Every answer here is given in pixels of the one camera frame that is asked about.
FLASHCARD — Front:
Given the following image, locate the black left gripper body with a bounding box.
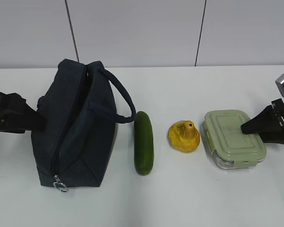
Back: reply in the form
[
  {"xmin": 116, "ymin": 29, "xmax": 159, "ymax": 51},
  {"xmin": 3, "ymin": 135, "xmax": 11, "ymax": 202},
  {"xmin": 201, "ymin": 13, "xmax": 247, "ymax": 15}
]
[{"xmin": 0, "ymin": 79, "xmax": 27, "ymax": 133}]

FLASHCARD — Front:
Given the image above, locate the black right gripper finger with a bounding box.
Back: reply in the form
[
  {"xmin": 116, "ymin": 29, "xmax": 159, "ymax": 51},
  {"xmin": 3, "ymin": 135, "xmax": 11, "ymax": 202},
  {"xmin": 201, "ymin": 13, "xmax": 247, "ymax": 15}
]
[
  {"xmin": 241, "ymin": 105, "xmax": 278, "ymax": 134},
  {"xmin": 260, "ymin": 133, "xmax": 284, "ymax": 145}
]

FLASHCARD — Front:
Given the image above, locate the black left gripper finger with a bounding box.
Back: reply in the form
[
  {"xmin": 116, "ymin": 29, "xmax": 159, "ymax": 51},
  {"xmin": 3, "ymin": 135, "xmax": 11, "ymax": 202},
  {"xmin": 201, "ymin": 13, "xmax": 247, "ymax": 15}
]
[
  {"xmin": 4, "ymin": 122, "xmax": 47, "ymax": 133},
  {"xmin": 8, "ymin": 93, "xmax": 47, "ymax": 123}
]

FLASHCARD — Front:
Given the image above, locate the green lidded glass container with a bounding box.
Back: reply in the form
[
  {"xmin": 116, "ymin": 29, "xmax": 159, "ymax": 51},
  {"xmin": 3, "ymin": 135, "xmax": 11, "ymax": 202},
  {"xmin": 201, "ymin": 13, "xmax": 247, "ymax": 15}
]
[{"xmin": 202, "ymin": 110, "xmax": 266, "ymax": 169}]

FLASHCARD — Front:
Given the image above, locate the dark blue lunch bag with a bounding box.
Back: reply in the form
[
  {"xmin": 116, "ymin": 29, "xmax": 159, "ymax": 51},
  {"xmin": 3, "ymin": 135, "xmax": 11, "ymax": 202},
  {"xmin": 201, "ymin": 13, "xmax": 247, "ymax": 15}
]
[{"xmin": 31, "ymin": 59, "xmax": 136, "ymax": 191}]

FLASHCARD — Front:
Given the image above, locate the silver zipper pull ring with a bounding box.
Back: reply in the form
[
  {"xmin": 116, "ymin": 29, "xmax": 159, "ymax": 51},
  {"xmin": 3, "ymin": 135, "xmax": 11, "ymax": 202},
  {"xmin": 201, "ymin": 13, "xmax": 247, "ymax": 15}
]
[{"xmin": 53, "ymin": 174, "xmax": 69, "ymax": 192}]

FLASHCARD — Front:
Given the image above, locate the yellow pear shaped fruit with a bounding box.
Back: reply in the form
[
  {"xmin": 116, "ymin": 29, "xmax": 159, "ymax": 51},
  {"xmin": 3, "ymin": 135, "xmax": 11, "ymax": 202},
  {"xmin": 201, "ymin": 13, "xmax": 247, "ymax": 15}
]
[{"xmin": 168, "ymin": 120, "xmax": 201, "ymax": 153}]

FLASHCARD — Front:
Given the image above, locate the dark green cucumber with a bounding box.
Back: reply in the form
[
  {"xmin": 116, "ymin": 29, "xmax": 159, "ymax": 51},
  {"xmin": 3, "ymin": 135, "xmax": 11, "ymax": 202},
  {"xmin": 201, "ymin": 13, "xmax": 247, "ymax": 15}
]
[{"xmin": 134, "ymin": 111, "xmax": 154, "ymax": 175}]

